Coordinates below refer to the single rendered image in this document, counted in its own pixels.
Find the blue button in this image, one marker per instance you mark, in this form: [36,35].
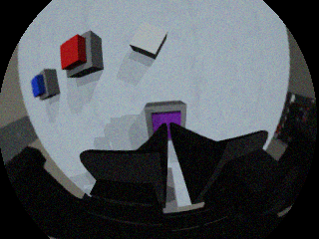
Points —
[45,84]

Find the purple button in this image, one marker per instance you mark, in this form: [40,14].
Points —
[165,112]

